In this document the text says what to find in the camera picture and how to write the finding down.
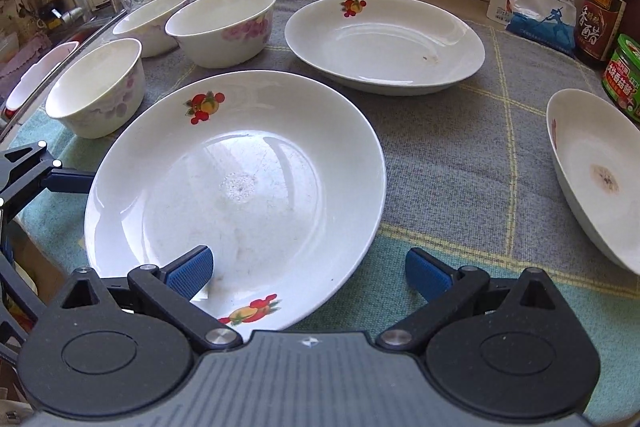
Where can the green lidded sauce jar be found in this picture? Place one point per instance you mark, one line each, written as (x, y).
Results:
(622, 77)

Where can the grey plaid cloth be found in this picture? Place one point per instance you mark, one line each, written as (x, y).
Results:
(450, 157)

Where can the white bowl with red rim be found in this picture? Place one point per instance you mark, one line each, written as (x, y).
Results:
(40, 72)

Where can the white plate with fruit print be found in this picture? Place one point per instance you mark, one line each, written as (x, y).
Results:
(385, 42)
(595, 177)
(240, 167)

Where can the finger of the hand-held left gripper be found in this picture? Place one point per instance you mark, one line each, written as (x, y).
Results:
(22, 287)
(70, 183)

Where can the steel sink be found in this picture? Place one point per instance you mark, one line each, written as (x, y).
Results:
(97, 27)

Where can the white bowl with pink flowers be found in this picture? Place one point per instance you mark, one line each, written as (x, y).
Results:
(220, 32)
(145, 22)
(95, 87)

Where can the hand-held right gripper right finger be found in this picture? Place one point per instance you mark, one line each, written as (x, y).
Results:
(426, 274)

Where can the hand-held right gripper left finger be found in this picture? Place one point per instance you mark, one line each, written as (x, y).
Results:
(192, 271)

